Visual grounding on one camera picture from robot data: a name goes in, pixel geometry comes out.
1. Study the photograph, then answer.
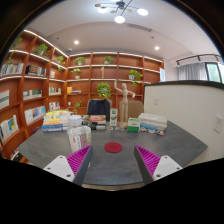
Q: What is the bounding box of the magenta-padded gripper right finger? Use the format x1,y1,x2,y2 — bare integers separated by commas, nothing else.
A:
133,144,184,186

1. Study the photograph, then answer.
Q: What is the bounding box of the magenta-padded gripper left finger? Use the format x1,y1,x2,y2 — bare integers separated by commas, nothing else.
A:
43,144,94,187

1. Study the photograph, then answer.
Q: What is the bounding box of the clear plastic water bottle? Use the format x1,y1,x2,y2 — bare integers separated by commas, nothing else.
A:
67,114,88,154

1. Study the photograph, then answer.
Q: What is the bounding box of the yellow striped white cup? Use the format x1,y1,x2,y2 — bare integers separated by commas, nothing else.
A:
81,125,93,148

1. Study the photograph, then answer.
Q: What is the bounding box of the colourful book stack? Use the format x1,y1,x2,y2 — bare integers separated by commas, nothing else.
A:
41,109,73,133

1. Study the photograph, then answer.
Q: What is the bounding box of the white book stack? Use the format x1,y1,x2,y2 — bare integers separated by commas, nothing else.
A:
137,112,168,132

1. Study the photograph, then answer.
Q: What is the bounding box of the small green white box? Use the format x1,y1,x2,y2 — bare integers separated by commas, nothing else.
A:
127,117,142,133

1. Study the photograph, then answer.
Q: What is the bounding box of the flat round red coaster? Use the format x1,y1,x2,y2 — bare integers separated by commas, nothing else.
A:
103,142,124,154

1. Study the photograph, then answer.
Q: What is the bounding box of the dark book stack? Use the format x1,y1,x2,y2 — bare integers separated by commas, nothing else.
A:
81,114,108,131

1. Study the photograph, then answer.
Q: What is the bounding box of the white partition with dark top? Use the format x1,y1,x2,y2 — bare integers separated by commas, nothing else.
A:
143,79,224,166

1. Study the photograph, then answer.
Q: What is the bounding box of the tan chair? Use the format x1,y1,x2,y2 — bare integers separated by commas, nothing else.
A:
127,100,145,120

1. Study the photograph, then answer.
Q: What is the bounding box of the dark blue chair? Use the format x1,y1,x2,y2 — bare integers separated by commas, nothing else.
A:
86,98,112,122

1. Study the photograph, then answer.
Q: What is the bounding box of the tall green white box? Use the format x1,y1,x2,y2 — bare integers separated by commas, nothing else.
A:
109,108,119,127

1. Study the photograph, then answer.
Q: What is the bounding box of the wooden artist mannequin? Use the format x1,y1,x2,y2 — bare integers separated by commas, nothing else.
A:
114,80,137,129

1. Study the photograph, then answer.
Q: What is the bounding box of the grey curtain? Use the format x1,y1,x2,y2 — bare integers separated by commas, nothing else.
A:
177,62,209,82

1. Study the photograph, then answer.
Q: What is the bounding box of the orange wooden shelf unit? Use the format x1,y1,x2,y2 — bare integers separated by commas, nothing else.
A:
0,29,165,161

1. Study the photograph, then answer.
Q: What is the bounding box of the window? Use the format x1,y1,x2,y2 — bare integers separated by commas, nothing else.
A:
205,61,224,84

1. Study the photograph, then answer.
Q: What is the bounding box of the branched globe ceiling lamp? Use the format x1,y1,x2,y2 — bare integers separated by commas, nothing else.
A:
94,0,150,24

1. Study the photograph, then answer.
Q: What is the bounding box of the black track light rail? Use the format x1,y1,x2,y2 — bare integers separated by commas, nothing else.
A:
175,53,223,67

